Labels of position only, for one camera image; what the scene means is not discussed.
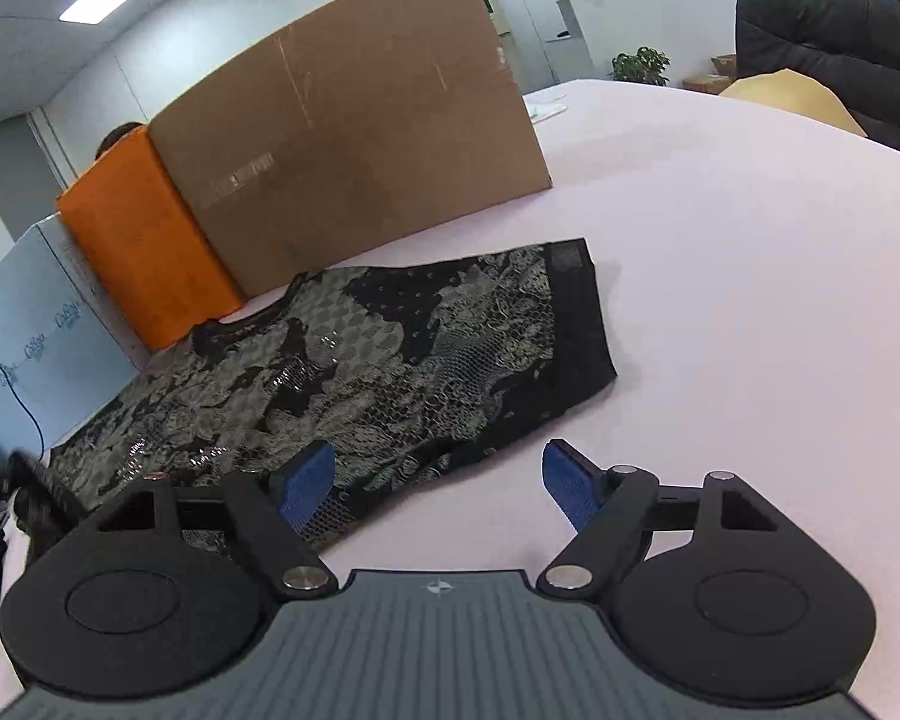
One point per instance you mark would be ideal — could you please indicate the brown cardboard box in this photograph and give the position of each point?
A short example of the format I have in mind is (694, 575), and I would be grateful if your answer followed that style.
(360, 127)

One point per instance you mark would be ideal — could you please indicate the dark sofa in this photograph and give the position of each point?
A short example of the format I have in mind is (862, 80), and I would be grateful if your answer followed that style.
(840, 45)

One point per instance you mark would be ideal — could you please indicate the light blue box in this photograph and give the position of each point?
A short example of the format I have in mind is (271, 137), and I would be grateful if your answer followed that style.
(37, 292)

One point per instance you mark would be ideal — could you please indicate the small open cardboard box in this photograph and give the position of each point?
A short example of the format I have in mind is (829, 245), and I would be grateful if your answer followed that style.
(712, 75)

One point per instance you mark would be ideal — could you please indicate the orange printed box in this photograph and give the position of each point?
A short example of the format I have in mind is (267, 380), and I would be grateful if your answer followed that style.
(142, 240)

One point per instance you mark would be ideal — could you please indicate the white paper sheet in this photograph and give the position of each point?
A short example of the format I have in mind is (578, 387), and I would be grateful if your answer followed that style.
(546, 109)

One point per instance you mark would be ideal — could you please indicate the white counter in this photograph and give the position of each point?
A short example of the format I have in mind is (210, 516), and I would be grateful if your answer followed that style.
(682, 22)

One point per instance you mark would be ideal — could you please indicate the black lace patterned top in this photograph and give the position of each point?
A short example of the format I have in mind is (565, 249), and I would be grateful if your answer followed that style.
(420, 360)

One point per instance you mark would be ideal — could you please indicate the potted floor plant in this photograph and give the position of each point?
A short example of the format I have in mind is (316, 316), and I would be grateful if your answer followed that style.
(640, 66)

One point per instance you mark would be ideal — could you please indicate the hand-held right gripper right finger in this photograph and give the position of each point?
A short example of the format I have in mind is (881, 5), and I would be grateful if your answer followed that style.
(574, 484)

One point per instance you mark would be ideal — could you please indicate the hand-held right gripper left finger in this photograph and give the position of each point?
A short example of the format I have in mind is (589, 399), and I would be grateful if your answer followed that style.
(304, 484)

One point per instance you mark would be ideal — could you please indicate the yellow cushion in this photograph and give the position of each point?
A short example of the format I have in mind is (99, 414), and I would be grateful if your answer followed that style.
(791, 97)

